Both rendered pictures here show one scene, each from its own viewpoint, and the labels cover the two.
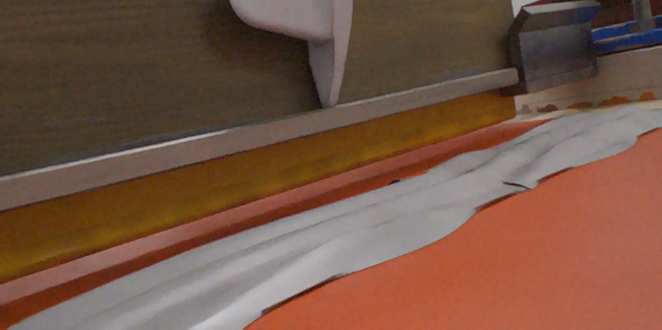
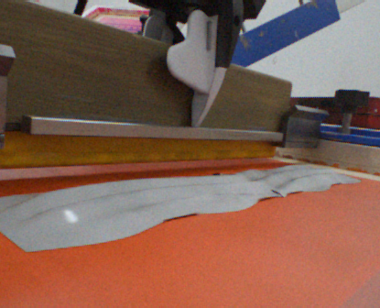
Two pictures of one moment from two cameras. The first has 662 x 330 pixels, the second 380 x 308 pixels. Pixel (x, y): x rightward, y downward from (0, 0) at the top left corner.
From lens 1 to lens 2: 4 cm
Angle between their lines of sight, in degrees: 7
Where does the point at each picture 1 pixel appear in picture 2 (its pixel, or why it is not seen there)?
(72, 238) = (56, 156)
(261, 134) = (161, 131)
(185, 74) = (133, 90)
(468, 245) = (257, 215)
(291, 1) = (194, 70)
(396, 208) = (222, 188)
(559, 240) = (298, 225)
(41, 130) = (59, 98)
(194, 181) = (119, 145)
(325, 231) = (190, 190)
